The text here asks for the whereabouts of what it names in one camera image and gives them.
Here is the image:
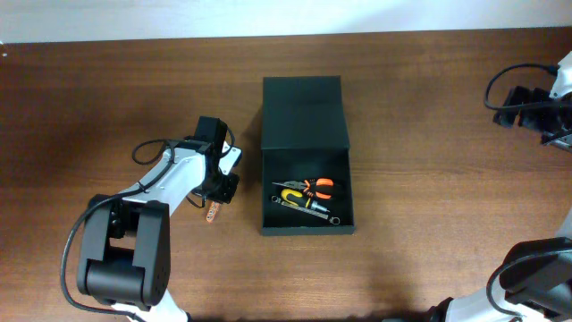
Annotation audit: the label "orange socket rail with sockets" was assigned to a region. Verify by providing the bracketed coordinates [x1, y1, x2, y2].
[206, 201, 221, 223]

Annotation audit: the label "yellow black stubby screwdriver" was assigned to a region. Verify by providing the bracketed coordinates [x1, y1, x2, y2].
[281, 189, 330, 213]

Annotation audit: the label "orange black long-nose pliers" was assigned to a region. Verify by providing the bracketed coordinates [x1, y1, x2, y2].
[273, 178, 339, 199]

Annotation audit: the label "chrome ratchet wrench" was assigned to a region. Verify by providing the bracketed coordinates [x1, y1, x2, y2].
[271, 196, 341, 225]

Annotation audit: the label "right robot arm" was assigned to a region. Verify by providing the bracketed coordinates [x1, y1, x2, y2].
[419, 55, 571, 322]

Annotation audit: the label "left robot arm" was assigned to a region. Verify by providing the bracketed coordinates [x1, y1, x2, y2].
[60, 137, 242, 321]

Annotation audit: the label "black open gift box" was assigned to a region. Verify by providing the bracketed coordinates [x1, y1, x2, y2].
[261, 76, 356, 236]

